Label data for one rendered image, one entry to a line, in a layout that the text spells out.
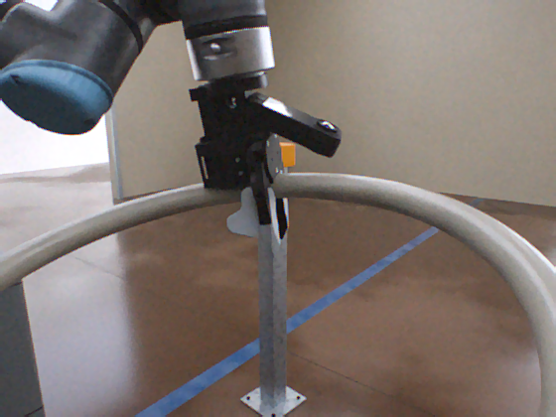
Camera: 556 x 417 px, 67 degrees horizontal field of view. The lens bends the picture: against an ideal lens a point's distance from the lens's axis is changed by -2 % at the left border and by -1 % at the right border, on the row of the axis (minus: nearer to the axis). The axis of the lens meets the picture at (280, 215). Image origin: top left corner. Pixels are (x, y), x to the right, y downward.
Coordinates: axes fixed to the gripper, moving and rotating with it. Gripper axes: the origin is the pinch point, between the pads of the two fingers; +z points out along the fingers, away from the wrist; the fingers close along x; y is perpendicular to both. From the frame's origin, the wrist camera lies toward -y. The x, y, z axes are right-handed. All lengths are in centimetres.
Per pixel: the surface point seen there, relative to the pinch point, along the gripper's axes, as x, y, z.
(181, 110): -540, 271, 45
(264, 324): -84, 37, 78
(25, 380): -20, 80, 47
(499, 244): 17.8, -20.9, -7.3
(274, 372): -80, 35, 98
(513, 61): -548, -174, 39
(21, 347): -22, 79, 38
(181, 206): 4.0, 10.4, -6.9
